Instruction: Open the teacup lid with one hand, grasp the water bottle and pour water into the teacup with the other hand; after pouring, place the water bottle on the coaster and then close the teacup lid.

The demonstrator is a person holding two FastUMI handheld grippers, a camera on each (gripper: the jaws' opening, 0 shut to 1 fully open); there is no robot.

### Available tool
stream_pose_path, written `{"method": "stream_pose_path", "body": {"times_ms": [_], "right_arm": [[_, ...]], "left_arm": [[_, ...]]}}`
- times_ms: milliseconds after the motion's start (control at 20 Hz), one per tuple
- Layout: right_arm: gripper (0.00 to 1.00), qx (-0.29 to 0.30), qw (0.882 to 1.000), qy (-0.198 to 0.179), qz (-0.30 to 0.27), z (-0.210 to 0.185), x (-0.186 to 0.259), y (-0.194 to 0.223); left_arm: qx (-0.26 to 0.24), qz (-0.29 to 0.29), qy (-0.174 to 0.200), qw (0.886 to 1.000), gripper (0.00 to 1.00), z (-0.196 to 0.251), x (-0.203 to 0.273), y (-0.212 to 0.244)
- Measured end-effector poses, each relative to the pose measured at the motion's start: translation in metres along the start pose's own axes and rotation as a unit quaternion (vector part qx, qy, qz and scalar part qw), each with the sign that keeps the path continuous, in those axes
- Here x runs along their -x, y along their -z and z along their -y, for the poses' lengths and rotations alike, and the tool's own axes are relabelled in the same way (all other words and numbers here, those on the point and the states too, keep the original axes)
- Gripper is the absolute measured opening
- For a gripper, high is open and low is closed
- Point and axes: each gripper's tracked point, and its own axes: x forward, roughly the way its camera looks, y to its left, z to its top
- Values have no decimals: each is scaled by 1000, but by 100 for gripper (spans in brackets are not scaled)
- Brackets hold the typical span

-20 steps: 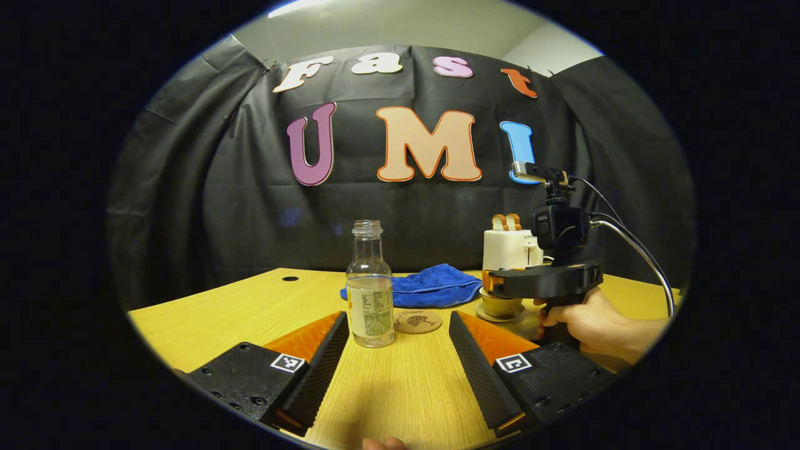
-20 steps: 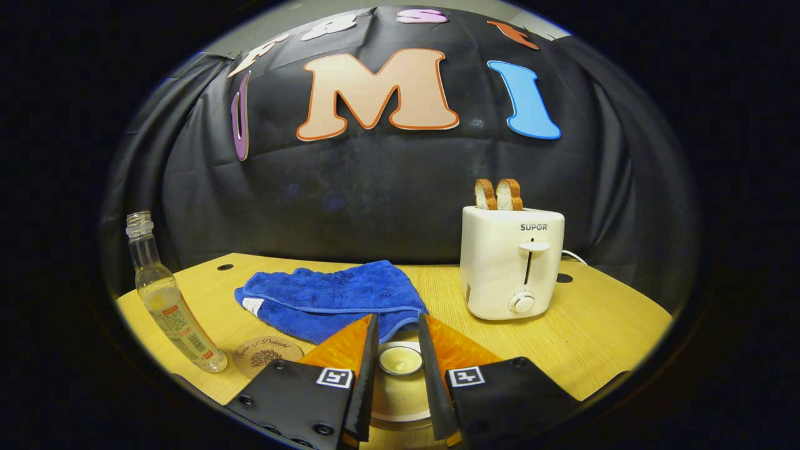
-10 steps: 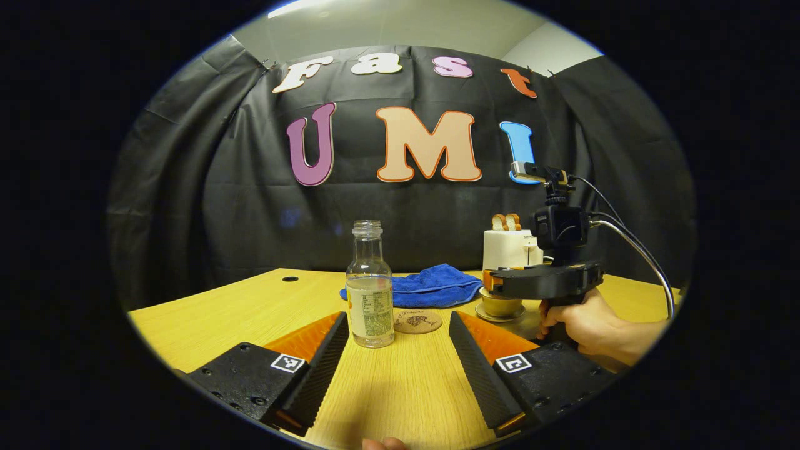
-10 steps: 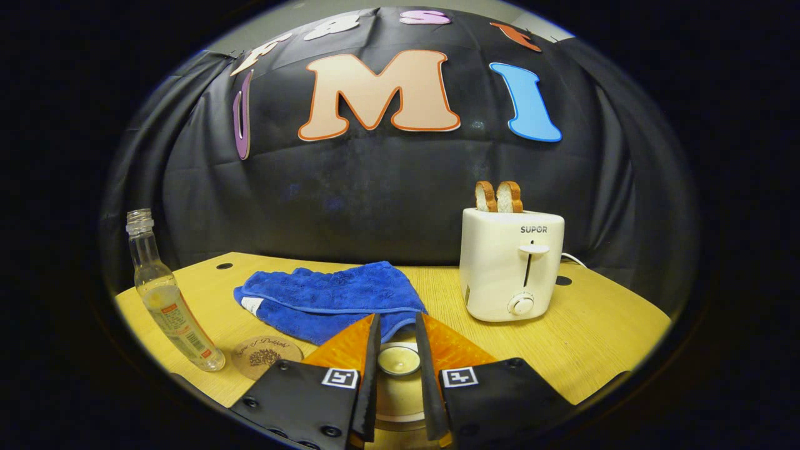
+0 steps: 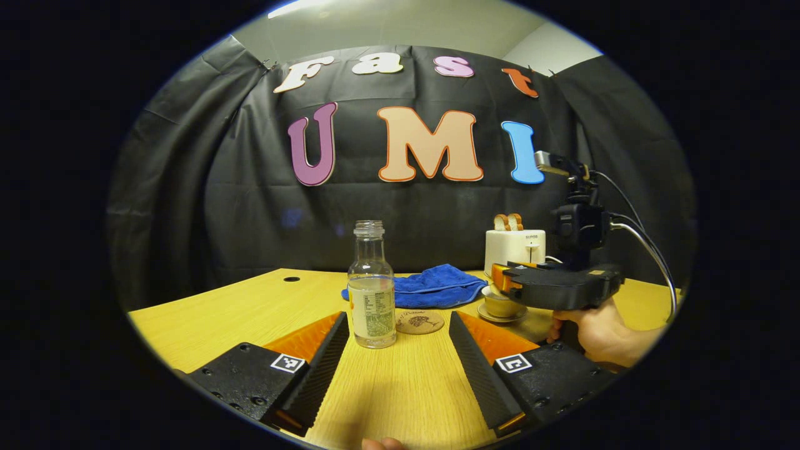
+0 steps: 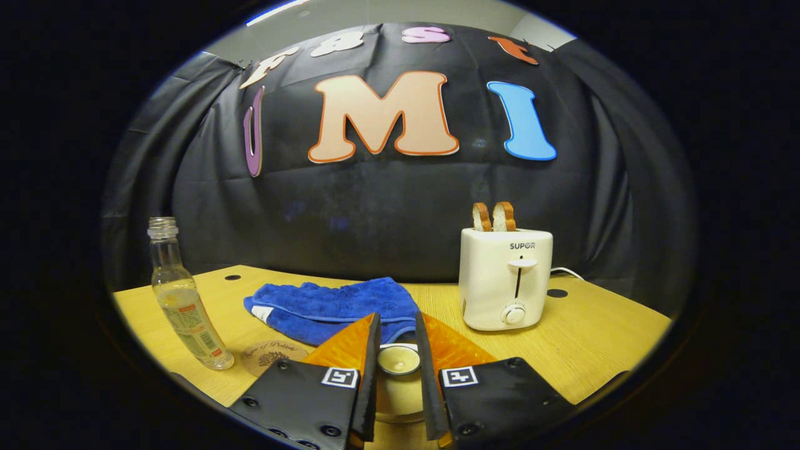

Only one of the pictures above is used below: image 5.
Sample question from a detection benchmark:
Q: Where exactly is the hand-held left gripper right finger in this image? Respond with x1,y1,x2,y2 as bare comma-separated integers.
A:
448,311,619,438

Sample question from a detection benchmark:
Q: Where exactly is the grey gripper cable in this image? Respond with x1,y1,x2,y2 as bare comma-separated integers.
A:
609,221,679,321

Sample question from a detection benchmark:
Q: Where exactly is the clear water bottle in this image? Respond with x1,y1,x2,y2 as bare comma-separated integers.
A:
347,220,398,349

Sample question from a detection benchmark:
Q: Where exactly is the beige teacup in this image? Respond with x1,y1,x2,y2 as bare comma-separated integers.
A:
481,284,529,318

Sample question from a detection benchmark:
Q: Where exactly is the black backdrop cloth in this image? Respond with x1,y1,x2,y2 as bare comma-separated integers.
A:
106,36,696,311

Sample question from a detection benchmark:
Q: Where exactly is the round cork coaster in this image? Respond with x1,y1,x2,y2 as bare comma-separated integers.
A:
396,309,445,336

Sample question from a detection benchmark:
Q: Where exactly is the blue towel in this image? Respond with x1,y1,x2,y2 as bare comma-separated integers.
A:
341,264,488,310

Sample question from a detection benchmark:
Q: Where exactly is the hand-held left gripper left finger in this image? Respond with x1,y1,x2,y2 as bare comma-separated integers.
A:
186,311,351,437

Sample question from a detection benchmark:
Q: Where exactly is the white toaster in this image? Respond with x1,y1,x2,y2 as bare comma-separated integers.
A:
484,229,548,279

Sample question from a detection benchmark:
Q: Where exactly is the beige saucer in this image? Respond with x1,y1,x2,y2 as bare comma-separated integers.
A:
477,303,529,324

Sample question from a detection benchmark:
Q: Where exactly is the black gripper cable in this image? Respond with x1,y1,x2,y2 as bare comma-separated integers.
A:
591,171,680,313

